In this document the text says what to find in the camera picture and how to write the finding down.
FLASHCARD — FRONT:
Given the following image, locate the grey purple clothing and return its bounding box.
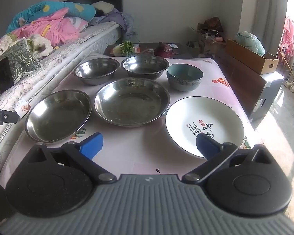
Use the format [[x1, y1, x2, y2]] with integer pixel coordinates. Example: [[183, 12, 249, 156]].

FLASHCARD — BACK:
[[89, 7, 135, 38]]

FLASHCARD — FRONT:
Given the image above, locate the white ceramic plate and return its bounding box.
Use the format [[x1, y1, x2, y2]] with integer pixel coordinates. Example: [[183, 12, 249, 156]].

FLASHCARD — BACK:
[[165, 96, 245, 158]]

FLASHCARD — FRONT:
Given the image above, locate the pink printed tablecloth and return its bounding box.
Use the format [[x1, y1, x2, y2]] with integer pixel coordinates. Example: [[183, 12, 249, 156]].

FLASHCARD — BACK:
[[0, 56, 262, 186]]

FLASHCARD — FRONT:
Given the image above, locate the small stainless steel bowl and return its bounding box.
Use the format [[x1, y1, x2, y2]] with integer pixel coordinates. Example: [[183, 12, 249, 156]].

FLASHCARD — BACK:
[[121, 55, 169, 81], [73, 58, 120, 86]]

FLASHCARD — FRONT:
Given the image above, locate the pink hanging garment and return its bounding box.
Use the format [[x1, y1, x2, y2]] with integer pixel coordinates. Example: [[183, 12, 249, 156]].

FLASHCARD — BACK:
[[280, 16, 294, 61]]

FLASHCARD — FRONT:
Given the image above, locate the green leaf print pillow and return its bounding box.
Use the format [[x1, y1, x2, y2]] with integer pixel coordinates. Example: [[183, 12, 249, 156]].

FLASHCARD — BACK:
[[0, 39, 43, 95]]

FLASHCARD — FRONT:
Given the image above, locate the pile of cardboard boxes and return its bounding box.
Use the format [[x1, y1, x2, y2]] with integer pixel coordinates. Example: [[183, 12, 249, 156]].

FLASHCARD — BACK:
[[189, 17, 227, 54]]

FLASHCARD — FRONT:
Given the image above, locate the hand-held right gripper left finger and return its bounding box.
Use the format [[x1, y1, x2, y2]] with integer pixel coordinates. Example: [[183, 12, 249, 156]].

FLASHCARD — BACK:
[[27, 132, 117, 184]]

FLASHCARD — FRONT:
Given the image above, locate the large steel bowl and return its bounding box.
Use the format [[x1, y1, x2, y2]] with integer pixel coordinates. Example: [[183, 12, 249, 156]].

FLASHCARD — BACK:
[[25, 90, 92, 144]]

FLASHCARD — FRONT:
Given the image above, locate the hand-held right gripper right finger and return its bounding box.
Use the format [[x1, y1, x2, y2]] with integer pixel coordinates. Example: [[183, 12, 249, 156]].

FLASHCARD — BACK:
[[181, 132, 272, 184]]

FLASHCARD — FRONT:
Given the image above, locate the large grey carton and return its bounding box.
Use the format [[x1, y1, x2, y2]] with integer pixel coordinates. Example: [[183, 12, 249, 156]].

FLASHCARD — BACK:
[[214, 50, 285, 123]]

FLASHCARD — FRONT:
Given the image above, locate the red onion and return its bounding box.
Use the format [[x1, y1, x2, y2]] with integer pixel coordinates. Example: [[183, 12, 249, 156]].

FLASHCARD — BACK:
[[154, 42, 174, 59]]

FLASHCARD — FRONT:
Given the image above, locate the white quilted mattress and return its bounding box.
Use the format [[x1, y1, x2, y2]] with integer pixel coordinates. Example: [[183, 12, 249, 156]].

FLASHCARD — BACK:
[[0, 21, 123, 170]]

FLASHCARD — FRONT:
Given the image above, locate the white pillow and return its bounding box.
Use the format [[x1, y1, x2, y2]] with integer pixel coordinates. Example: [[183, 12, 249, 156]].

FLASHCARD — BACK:
[[92, 1, 114, 13]]

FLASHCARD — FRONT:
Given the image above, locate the pink quilt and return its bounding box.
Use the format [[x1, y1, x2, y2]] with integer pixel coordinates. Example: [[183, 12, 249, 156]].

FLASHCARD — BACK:
[[11, 7, 89, 48]]

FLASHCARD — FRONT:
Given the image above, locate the black smartphone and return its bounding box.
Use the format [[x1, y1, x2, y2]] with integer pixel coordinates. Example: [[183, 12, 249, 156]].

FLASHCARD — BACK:
[[0, 57, 15, 94]]

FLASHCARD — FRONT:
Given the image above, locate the white fluffy cloth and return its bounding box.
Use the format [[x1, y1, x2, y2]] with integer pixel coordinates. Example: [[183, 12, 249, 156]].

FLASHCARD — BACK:
[[0, 33, 53, 59]]

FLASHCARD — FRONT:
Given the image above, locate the teal ceramic bowl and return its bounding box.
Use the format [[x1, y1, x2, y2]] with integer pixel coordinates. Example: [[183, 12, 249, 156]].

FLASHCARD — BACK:
[[167, 64, 204, 92]]

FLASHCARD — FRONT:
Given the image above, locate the shallow stainless steel plate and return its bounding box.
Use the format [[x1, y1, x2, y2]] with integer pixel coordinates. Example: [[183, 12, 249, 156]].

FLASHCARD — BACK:
[[94, 78, 171, 128]]

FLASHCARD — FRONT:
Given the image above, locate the wooden broom stick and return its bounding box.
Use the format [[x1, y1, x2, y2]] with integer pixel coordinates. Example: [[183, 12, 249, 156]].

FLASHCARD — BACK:
[[278, 49, 294, 79]]

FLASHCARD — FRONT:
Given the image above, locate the green plastic bag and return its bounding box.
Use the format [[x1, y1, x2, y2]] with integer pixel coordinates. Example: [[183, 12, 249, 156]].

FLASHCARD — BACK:
[[235, 31, 265, 56]]

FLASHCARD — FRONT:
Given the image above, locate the napa cabbage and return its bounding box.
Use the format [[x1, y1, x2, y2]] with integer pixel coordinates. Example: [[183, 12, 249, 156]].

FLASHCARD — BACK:
[[113, 41, 135, 57]]

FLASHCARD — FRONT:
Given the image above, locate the black product box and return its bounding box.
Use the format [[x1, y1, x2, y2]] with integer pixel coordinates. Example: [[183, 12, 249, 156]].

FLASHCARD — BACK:
[[104, 42, 187, 57]]

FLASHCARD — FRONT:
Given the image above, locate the long open cardboard box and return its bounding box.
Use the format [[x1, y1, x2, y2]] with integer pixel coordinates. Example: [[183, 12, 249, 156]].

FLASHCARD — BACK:
[[225, 39, 280, 75]]

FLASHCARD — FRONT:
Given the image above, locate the mattress paper tag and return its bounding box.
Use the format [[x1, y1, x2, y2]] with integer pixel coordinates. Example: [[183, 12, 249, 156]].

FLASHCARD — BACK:
[[13, 98, 31, 119]]

